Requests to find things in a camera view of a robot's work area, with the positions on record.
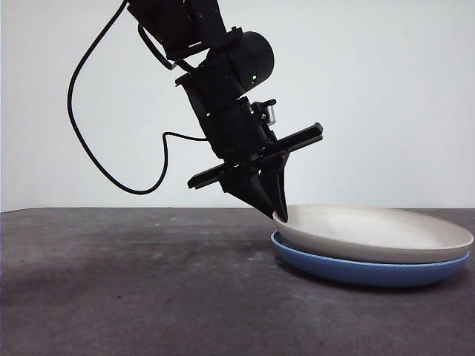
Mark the blue round plate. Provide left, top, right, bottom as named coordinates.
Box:
left=269, top=230, right=471, bottom=289

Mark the white round plate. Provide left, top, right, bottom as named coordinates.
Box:
left=272, top=202, right=475, bottom=265

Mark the long black camera cable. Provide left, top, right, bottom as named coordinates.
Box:
left=67, top=0, right=209, bottom=196

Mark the left wrist grey camera box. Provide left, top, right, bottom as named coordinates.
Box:
left=252, top=99, right=278, bottom=127

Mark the short black arm cable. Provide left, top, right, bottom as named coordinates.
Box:
left=137, top=22, right=178, bottom=72

